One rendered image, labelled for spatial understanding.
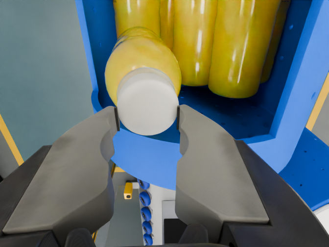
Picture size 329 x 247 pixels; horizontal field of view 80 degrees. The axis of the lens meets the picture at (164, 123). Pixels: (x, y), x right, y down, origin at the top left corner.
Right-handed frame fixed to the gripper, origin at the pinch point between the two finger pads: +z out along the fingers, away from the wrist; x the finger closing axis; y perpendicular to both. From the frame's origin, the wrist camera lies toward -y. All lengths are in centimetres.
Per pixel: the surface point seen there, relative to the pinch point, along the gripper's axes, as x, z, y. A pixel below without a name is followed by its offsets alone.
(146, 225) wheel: -4, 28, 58
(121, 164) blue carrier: -3.5, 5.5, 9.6
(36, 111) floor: -92, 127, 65
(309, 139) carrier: 56, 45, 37
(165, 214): 2, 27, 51
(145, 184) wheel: -3.2, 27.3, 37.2
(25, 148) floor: -113, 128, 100
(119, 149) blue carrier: -3.5, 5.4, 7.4
